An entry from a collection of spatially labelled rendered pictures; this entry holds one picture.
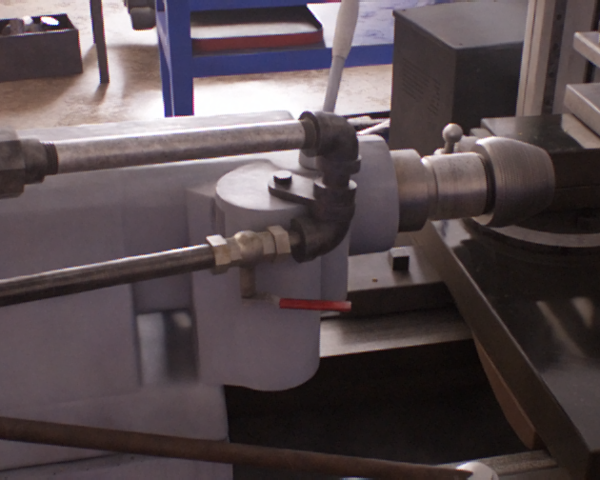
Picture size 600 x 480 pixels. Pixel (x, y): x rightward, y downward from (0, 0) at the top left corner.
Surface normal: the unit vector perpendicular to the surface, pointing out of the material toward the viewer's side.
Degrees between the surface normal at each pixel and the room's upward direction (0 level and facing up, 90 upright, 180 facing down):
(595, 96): 0
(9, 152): 56
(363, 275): 0
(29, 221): 82
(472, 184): 64
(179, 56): 90
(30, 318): 70
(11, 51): 90
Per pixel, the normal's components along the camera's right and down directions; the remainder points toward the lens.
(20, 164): 0.48, -0.16
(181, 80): 0.21, 0.47
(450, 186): 0.18, -0.04
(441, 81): -0.94, 0.17
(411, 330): 0.00, -0.88
